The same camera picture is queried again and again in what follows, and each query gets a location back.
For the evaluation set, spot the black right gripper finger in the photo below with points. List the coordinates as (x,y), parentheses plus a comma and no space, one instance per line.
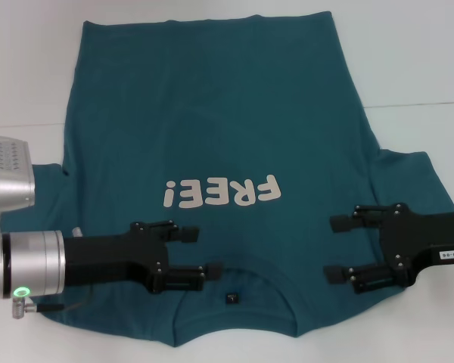
(340,224)
(370,280)

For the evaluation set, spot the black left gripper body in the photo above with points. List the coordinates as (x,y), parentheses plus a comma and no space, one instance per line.
(113,257)

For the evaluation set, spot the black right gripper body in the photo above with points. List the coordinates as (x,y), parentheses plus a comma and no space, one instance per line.
(412,238)

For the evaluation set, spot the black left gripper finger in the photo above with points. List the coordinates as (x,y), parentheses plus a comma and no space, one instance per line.
(181,280)
(189,234)

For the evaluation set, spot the teal shirt with FREE print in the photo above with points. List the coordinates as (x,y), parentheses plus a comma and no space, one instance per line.
(227,113)

